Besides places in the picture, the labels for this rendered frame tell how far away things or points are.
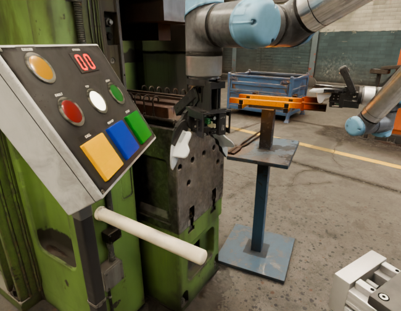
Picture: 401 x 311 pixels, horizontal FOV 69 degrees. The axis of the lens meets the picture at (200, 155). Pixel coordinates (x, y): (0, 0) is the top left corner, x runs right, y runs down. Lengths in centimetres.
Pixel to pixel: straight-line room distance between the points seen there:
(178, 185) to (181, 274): 45
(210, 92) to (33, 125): 31
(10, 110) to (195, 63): 33
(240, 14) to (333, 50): 841
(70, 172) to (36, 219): 97
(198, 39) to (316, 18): 21
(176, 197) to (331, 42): 808
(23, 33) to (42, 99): 67
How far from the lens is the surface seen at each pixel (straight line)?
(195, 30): 59
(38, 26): 100
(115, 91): 73
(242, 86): 515
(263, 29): 51
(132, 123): 71
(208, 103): 59
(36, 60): 58
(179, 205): 116
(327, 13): 58
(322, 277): 185
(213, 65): 59
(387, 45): 855
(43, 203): 144
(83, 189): 52
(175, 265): 137
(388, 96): 119
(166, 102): 114
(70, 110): 56
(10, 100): 53
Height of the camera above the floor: 120
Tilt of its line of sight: 21 degrees down
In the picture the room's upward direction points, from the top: straight up
